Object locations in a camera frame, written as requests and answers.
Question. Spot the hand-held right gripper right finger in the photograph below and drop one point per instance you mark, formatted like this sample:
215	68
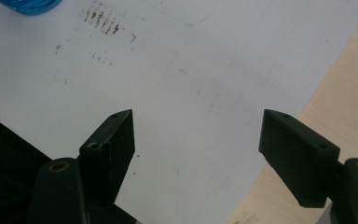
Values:
298	161

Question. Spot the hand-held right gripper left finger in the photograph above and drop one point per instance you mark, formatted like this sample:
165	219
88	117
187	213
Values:
108	155

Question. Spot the blue plastic container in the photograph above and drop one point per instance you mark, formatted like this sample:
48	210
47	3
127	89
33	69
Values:
28	5

